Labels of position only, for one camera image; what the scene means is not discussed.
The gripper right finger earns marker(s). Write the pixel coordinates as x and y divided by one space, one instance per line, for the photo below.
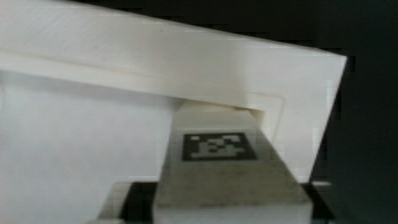
321 213

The white U-shaped fence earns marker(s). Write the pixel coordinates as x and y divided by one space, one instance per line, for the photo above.
96 46

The white table leg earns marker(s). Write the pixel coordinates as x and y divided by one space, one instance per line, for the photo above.
225 184

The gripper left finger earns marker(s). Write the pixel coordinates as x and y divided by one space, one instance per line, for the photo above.
128 204

